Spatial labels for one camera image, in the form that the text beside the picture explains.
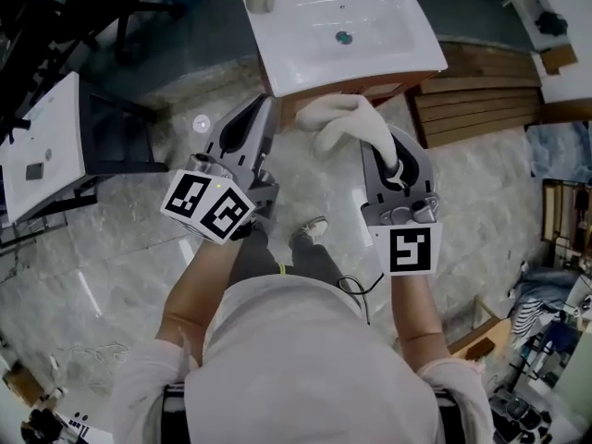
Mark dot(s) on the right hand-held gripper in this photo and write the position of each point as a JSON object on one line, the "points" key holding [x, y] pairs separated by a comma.
{"points": [[409, 252]]}

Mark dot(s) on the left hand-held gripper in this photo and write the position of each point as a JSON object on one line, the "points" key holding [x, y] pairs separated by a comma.
{"points": [[203, 201]]}

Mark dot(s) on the wooden cabinet door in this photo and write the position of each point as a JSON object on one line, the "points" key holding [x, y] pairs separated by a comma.
{"points": [[287, 109], [393, 90]]}

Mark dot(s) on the white cloth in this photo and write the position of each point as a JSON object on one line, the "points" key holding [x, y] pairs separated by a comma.
{"points": [[351, 118]]}

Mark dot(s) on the person's right forearm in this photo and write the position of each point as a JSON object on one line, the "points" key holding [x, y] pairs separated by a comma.
{"points": [[414, 317]]}

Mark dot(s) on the person's left forearm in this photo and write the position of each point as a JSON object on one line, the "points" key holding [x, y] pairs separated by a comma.
{"points": [[194, 289]]}

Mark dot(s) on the black object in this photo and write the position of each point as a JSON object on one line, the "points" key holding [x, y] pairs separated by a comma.
{"points": [[552, 22]]}

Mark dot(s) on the white round floor cover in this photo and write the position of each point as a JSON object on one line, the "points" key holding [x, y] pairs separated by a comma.
{"points": [[201, 123]]}

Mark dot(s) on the black wrist band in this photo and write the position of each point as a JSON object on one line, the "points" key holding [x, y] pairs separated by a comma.
{"points": [[241, 232]]}

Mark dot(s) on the person's white shoe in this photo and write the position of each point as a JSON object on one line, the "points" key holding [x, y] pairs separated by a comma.
{"points": [[312, 229]]}

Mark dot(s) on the stack of wooden planks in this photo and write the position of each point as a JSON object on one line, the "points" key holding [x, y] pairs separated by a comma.
{"points": [[476, 100]]}

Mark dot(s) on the person's grey trousers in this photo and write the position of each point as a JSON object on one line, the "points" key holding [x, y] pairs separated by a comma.
{"points": [[314, 257]]}

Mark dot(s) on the blue marbled panel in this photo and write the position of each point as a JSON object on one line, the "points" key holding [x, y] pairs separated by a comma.
{"points": [[559, 151]]}

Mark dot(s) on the wooden framed shelf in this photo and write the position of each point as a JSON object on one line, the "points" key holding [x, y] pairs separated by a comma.
{"points": [[566, 211]]}

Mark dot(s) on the round wooden table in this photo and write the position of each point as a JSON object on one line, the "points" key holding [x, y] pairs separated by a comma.
{"points": [[481, 340]]}

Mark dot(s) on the white low platform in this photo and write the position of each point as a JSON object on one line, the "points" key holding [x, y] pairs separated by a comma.
{"points": [[569, 86]]}

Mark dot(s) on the brown cardboard piece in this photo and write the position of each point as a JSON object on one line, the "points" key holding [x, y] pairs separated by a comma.
{"points": [[559, 59]]}

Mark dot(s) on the small grey rectangular object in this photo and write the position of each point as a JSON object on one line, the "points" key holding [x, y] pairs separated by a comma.
{"points": [[34, 171]]}

